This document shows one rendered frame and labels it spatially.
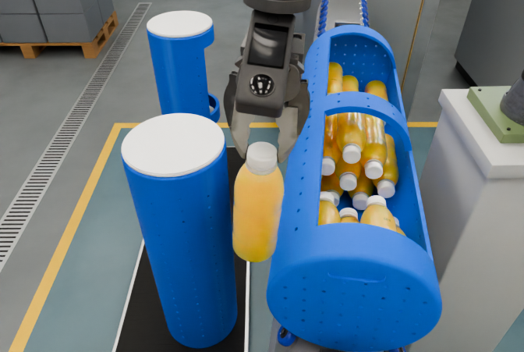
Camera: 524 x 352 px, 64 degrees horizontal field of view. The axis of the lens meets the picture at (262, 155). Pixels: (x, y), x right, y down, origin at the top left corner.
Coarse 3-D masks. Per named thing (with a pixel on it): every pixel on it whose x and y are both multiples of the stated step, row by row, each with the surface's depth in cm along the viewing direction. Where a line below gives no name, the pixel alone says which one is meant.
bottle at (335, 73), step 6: (330, 66) 127; (336, 66) 127; (330, 72) 124; (336, 72) 125; (342, 72) 129; (330, 78) 121; (336, 78) 122; (342, 78) 126; (330, 84) 119; (336, 84) 119; (342, 84) 124; (330, 90) 118; (336, 90) 118; (342, 90) 122
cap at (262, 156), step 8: (256, 144) 54; (264, 144) 54; (248, 152) 53; (256, 152) 53; (264, 152) 53; (272, 152) 53; (248, 160) 53; (256, 160) 52; (264, 160) 52; (272, 160) 52; (256, 168) 53; (264, 168) 53
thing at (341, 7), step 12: (336, 0) 232; (348, 0) 232; (360, 0) 232; (336, 12) 218; (348, 12) 218; (360, 12) 218; (360, 24) 206; (276, 324) 90; (276, 336) 87; (300, 348) 81; (312, 348) 81; (324, 348) 81
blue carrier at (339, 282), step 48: (336, 48) 132; (384, 48) 124; (336, 96) 96; (288, 192) 82; (288, 240) 70; (336, 240) 63; (384, 240) 63; (288, 288) 68; (336, 288) 66; (384, 288) 64; (432, 288) 63; (336, 336) 75; (384, 336) 72
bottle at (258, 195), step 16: (240, 176) 55; (256, 176) 53; (272, 176) 54; (240, 192) 55; (256, 192) 54; (272, 192) 54; (240, 208) 56; (256, 208) 55; (272, 208) 56; (240, 224) 58; (256, 224) 57; (272, 224) 58; (240, 240) 60; (256, 240) 59; (272, 240) 61; (240, 256) 63; (256, 256) 62
